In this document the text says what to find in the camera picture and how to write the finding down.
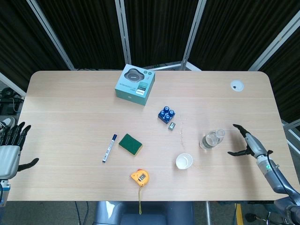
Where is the black grey right robot hand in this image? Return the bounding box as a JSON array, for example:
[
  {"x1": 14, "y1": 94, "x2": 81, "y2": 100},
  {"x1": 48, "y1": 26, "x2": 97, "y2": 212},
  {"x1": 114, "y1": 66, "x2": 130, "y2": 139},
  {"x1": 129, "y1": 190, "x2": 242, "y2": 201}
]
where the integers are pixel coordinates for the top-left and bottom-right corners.
[{"x1": 227, "y1": 124, "x2": 269, "y2": 161}]

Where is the black grey left robot hand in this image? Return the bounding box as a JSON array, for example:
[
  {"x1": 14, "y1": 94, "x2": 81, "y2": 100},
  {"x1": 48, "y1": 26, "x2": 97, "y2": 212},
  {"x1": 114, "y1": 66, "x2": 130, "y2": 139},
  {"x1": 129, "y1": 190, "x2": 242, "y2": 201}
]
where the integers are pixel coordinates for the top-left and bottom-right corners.
[{"x1": 0, "y1": 121, "x2": 40, "y2": 178}]

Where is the transparent water bottle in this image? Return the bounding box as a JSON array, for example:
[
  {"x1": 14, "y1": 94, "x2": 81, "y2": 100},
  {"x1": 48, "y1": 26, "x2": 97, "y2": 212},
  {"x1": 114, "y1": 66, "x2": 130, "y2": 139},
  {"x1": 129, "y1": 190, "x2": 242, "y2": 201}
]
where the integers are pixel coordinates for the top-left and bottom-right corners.
[{"x1": 198, "y1": 128, "x2": 226, "y2": 152}]

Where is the white paper cup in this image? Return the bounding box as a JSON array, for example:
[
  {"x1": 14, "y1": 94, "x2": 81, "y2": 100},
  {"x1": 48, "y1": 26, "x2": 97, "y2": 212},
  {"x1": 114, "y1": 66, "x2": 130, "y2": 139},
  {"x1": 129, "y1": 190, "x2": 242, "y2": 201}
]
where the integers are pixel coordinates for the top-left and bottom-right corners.
[{"x1": 175, "y1": 152, "x2": 194, "y2": 170}]

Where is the grey white sneaker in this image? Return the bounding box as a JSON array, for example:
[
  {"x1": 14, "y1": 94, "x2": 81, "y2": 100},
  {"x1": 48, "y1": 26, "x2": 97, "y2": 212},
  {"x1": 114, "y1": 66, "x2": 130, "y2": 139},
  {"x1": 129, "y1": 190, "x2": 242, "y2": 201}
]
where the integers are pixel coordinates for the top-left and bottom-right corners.
[{"x1": 0, "y1": 117, "x2": 16, "y2": 129}]

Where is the black pleated curtain panel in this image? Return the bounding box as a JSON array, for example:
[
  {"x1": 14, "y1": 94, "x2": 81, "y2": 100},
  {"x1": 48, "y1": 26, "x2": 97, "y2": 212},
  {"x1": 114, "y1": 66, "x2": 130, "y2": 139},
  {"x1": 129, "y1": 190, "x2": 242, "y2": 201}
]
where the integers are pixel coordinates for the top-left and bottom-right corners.
[
  {"x1": 260, "y1": 39, "x2": 300, "y2": 122},
  {"x1": 0, "y1": 0, "x2": 71, "y2": 94},
  {"x1": 188, "y1": 0, "x2": 300, "y2": 71},
  {"x1": 123, "y1": 0, "x2": 200, "y2": 65},
  {"x1": 38, "y1": 0, "x2": 126, "y2": 70}
]

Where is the blue toy building block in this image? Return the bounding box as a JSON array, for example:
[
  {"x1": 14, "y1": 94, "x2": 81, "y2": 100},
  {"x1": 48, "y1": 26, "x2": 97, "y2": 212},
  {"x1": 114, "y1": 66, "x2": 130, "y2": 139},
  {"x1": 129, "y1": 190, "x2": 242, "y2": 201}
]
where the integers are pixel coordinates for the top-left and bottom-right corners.
[{"x1": 157, "y1": 105, "x2": 177, "y2": 124}]

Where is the blue white marker pen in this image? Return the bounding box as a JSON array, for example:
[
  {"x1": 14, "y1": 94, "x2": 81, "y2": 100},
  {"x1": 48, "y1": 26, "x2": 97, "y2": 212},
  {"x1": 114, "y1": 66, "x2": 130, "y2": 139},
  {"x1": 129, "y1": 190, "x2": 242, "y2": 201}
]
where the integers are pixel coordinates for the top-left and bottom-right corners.
[{"x1": 101, "y1": 133, "x2": 118, "y2": 164}]

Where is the yellow tape measure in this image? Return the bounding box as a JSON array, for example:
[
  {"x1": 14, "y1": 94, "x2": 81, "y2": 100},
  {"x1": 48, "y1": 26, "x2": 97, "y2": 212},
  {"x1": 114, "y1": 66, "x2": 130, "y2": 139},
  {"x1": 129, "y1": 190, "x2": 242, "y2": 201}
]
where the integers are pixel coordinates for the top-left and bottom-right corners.
[{"x1": 130, "y1": 168, "x2": 150, "y2": 215}]

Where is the green yellow sponge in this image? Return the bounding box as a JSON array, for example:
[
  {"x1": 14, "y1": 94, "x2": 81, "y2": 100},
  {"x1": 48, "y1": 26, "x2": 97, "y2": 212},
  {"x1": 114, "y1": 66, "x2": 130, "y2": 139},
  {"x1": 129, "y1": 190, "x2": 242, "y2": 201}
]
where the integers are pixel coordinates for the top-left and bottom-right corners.
[{"x1": 118, "y1": 133, "x2": 144, "y2": 157}]

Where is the grey robot torso base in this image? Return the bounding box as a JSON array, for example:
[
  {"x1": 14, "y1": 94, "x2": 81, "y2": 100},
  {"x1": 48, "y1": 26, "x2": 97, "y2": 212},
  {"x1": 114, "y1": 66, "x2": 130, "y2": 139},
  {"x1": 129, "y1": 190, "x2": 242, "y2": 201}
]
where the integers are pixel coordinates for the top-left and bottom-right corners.
[{"x1": 93, "y1": 201, "x2": 194, "y2": 225}]

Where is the teal speaker product box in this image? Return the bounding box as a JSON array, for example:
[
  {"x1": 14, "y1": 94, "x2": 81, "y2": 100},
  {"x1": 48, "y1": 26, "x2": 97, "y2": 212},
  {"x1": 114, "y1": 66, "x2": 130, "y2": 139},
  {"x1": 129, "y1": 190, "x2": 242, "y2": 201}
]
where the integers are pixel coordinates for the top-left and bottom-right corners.
[{"x1": 114, "y1": 63, "x2": 157, "y2": 107}]

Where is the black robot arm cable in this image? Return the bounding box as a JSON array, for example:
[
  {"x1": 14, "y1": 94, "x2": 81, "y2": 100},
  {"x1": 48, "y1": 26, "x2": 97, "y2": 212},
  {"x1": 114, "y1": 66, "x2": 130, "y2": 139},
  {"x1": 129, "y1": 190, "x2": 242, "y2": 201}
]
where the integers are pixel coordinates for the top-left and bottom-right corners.
[{"x1": 266, "y1": 150, "x2": 297, "y2": 195}]

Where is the white table cable grommet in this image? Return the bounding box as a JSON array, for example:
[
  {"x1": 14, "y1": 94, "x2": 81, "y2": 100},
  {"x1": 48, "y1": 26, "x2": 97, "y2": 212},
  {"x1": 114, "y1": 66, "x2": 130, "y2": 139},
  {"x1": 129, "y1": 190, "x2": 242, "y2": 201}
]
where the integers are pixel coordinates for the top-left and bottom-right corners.
[{"x1": 230, "y1": 80, "x2": 244, "y2": 92}]

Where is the white partition frame post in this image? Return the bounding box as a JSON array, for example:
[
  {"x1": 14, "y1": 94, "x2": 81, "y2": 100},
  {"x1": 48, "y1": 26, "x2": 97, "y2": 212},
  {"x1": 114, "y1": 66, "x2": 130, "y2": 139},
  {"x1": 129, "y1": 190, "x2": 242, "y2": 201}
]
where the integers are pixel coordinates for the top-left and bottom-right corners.
[
  {"x1": 180, "y1": 0, "x2": 208, "y2": 70},
  {"x1": 114, "y1": 0, "x2": 132, "y2": 68},
  {"x1": 27, "y1": 0, "x2": 75, "y2": 70},
  {"x1": 247, "y1": 21, "x2": 300, "y2": 71},
  {"x1": 0, "y1": 72, "x2": 27, "y2": 98}
]

